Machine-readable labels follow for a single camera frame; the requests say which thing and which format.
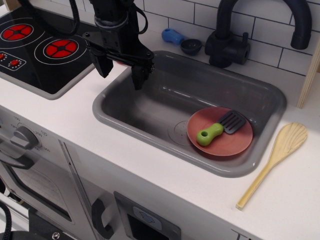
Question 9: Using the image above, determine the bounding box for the black toy faucet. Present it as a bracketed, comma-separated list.
[204, 0, 312, 68]

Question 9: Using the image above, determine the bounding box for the dark grey cabinet handle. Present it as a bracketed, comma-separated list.
[91, 198, 114, 240]

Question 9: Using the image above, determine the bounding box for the wooden spoon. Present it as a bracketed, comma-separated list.
[235, 122, 308, 210]

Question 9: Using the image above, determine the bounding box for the grey plastic sink basin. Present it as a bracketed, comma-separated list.
[92, 51, 287, 178]

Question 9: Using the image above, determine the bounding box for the wooden side panel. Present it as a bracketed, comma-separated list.
[296, 39, 320, 109]

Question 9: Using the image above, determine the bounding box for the pink round plate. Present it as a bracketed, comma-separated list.
[187, 107, 253, 157]

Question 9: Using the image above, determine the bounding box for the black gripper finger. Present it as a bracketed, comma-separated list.
[90, 48, 113, 78]
[131, 64, 155, 90]

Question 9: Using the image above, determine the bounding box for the grey oven knob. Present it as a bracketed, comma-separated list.
[10, 126, 42, 150]

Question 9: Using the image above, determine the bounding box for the black toy stove top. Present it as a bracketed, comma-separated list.
[0, 7, 98, 100]

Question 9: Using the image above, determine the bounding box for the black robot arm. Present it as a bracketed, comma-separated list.
[83, 0, 155, 90]

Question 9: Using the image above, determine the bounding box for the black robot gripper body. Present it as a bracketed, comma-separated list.
[82, 26, 154, 67]

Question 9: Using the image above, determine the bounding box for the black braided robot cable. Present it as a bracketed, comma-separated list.
[17, 0, 81, 36]

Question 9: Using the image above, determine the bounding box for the grey dishwasher control panel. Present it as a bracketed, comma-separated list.
[113, 191, 181, 240]

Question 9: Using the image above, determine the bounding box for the blue handled grey ladle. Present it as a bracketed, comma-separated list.
[161, 28, 202, 56]

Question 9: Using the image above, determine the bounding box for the green handled black spatula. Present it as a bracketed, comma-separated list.
[196, 110, 247, 147]

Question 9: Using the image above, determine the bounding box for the grey oven door handle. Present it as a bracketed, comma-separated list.
[0, 142, 35, 170]

